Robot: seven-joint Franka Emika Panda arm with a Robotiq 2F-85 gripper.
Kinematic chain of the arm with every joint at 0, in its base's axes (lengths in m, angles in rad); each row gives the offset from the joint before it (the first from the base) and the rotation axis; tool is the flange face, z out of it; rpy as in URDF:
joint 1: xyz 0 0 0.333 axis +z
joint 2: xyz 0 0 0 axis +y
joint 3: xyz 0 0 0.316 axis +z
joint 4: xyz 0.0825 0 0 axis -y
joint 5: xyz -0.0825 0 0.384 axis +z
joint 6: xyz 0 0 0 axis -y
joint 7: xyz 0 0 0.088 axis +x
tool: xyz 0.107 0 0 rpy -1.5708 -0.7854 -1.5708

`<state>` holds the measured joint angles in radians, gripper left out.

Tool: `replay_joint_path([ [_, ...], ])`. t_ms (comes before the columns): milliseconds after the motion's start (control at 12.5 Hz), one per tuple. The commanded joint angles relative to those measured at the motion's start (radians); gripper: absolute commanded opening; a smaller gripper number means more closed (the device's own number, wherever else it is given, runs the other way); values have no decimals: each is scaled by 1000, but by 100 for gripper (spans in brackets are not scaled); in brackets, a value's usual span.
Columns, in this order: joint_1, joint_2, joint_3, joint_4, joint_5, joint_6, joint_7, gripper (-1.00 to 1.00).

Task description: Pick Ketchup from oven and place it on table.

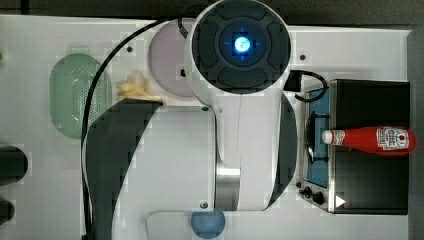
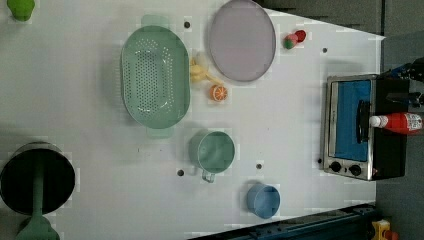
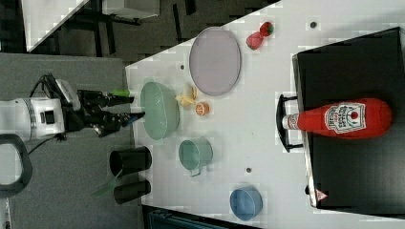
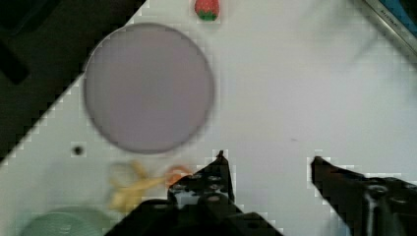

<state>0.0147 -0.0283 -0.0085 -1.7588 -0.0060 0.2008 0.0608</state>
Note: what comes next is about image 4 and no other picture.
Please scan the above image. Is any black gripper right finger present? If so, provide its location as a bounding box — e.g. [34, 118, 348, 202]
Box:
[311, 156, 417, 236]

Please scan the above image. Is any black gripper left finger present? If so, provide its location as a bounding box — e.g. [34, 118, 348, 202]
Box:
[167, 150, 235, 208]

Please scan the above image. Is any orange slice toy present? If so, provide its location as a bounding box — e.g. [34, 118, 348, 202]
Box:
[165, 165, 192, 188]

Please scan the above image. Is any yellow toy banana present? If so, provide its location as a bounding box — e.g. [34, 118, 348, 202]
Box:
[108, 160, 165, 214]

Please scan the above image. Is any grey round plate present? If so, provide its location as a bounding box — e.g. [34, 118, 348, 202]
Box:
[84, 23, 215, 154]

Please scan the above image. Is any green perforated colander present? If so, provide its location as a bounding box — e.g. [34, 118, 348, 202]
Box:
[19, 206, 112, 236]

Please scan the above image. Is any red toy strawberry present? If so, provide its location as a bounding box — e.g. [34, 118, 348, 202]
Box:
[194, 0, 220, 21]

